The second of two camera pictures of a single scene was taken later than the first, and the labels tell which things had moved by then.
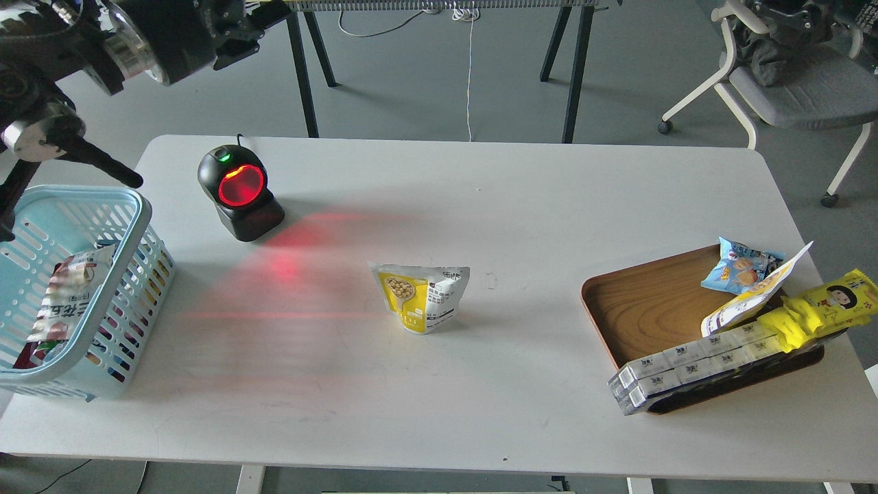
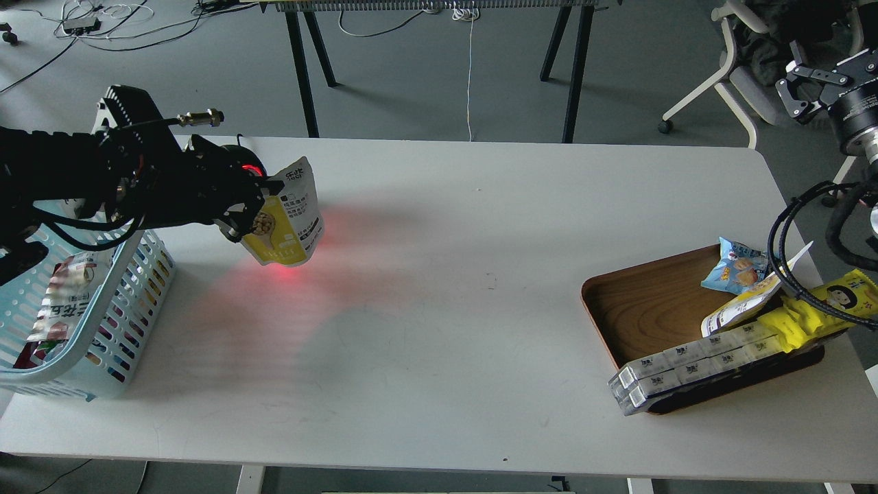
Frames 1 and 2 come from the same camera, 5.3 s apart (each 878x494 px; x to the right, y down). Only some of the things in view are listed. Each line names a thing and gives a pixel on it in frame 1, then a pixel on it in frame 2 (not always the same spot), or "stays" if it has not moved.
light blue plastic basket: (81, 285) stays
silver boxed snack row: (641, 379) stays
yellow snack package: (850, 302) stays
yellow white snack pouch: (424, 298) -> (288, 228)
